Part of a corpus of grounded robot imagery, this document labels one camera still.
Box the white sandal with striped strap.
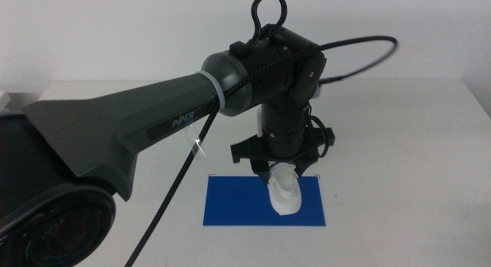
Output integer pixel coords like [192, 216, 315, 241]
[266, 162, 302, 217]

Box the blue rectangular mat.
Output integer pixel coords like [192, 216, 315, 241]
[203, 176, 327, 227]

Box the white zip tie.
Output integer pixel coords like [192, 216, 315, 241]
[183, 70, 226, 159]

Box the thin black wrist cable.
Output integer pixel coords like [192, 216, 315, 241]
[305, 104, 333, 160]

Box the long black braided cable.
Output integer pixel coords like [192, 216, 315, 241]
[124, 35, 399, 267]

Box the short black looped cable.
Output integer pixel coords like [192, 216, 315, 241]
[250, 0, 288, 44]

